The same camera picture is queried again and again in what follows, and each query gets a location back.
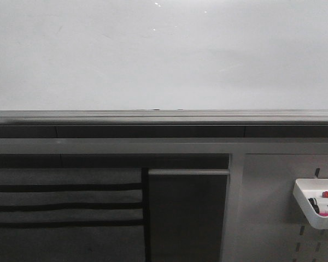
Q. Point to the dark grey panel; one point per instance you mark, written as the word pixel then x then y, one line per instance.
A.
pixel 187 213

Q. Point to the white slotted pegboard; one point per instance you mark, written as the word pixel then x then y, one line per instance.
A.
pixel 263 221

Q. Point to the grey fabric pocket organizer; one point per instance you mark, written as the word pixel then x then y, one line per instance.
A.
pixel 67 214

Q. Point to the black capped marker in tray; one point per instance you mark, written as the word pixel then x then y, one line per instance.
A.
pixel 319 204

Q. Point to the white plastic tray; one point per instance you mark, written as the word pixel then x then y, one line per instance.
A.
pixel 311 188

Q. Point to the grey whiteboard frame rail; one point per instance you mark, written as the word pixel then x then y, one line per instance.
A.
pixel 152 117

